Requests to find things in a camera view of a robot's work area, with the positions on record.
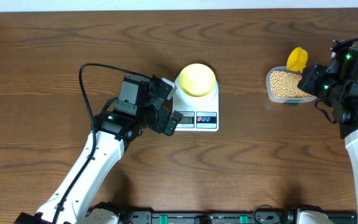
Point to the white kitchen scale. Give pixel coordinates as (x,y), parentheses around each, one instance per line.
(199,113)

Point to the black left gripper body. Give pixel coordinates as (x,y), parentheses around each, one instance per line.
(159,124)

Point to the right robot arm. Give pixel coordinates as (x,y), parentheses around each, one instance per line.
(336,85)

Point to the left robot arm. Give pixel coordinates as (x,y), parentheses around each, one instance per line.
(121,120)

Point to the yellow measuring scoop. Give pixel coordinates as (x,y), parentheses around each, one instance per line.
(297,60)

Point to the clear container of soybeans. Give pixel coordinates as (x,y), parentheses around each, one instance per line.
(282,87)

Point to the pale yellow bowl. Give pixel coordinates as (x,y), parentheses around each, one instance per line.
(197,80)

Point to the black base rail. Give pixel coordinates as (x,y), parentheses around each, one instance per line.
(222,217)

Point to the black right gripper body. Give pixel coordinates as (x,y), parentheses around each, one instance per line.
(317,81)

